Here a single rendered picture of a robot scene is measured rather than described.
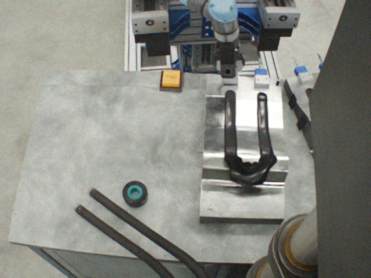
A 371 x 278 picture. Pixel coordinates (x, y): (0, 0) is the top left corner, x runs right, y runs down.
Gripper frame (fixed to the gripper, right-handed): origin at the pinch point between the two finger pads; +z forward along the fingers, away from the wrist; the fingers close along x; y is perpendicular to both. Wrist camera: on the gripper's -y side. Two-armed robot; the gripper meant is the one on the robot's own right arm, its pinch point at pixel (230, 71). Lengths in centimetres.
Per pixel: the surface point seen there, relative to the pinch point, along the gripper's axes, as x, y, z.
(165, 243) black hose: 17, -58, -7
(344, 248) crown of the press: -13, -70, -102
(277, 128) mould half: -15.2, -18.3, 5.7
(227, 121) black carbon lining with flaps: 1.2, -16.2, 4.2
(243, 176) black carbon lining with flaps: -4.2, -35.1, 2.9
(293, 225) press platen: -13, -63, -68
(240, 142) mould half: -3.1, -25.2, -0.2
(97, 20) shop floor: 95, 100, 97
